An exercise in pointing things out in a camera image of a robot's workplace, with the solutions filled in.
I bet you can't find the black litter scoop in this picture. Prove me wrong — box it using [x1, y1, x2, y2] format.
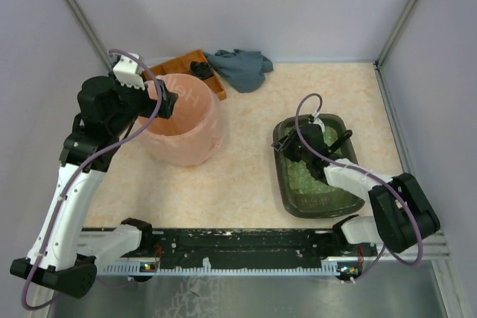
[271, 130, 353, 156]

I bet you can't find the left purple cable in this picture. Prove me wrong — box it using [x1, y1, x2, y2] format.
[21, 48, 165, 311]

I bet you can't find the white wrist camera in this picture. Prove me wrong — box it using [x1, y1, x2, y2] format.
[309, 109, 326, 133]
[113, 55, 146, 90]

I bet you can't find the dark rolled item far right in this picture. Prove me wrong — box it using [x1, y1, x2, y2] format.
[189, 61, 213, 80]

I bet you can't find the dark litter box tray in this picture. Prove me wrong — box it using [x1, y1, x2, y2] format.
[274, 114, 364, 219]

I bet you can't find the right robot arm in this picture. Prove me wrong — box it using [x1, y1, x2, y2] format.
[273, 124, 440, 253]

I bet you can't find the orange compartment tray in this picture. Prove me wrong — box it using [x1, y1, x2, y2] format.
[151, 49, 227, 101]

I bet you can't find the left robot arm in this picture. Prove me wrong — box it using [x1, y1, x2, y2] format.
[10, 76, 178, 300]

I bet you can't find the blue-grey cloth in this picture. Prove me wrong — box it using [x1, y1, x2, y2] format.
[204, 49, 274, 93]

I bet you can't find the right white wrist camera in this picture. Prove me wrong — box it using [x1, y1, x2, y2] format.
[309, 109, 326, 133]

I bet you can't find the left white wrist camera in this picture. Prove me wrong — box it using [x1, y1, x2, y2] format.
[113, 55, 146, 90]

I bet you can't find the pink bag-lined trash bin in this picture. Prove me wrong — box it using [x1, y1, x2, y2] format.
[138, 74, 225, 166]

